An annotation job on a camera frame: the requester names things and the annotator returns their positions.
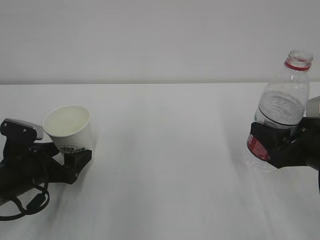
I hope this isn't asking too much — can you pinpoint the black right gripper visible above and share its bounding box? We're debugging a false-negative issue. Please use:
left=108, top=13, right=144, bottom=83
left=250, top=117, right=320, bottom=171

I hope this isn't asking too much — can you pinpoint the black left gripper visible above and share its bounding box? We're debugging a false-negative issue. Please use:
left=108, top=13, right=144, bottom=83
left=0, top=142, right=93, bottom=203

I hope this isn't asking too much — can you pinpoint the white paper cup green logo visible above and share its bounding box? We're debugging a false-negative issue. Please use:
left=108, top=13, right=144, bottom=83
left=43, top=105, right=94, bottom=154

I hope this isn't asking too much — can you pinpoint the clear water bottle red label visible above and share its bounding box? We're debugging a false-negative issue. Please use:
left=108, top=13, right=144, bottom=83
left=244, top=50, right=313, bottom=171

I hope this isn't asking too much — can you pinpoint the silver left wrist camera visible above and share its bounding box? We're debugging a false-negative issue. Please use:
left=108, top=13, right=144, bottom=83
left=0, top=118, right=44, bottom=146

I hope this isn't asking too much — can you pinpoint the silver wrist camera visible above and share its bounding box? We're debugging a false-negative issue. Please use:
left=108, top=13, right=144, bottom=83
left=0, top=118, right=44, bottom=146
left=305, top=96, right=320, bottom=118

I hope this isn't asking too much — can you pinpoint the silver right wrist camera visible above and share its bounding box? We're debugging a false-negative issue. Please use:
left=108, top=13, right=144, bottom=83
left=305, top=96, right=320, bottom=118

